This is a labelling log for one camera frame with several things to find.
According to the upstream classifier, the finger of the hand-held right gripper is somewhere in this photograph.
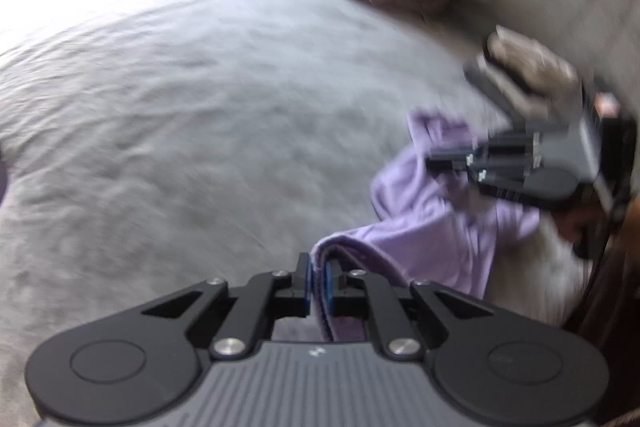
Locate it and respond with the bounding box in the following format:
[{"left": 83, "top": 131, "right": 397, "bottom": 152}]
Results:
[
  {"left": 425, "top": 132, "right": 542, "bottom": 174},
  {"left": 469, "top": 168, "right": 537, "bottom": 206}
]

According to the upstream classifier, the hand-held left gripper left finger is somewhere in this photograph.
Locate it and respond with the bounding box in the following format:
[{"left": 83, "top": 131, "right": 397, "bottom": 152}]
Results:
[{"left": 141, "top": 252, "right": 314, "bottom": 362}]

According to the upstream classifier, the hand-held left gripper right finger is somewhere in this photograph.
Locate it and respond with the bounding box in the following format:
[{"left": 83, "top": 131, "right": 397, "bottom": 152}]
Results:
[{"left": 323, "top": 260, "right": 497, "bottom": 363}]

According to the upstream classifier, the lavender shirt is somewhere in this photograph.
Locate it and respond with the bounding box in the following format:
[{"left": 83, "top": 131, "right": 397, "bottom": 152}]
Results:
[{"left": 312, "top": 107, "right": 543, "bottom": 343}]

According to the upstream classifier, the beige folded sweater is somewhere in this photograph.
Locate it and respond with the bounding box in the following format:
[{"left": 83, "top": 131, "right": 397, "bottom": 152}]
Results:
[{"left": 487, "top": 29, "right": 581, "bottom": 80}]

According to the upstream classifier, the person's dark fuzzy clothing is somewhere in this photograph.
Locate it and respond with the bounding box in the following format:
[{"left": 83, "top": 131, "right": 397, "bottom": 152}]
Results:
[{"left": 560, "top": 197, "right": 640, "bottom": 427}]

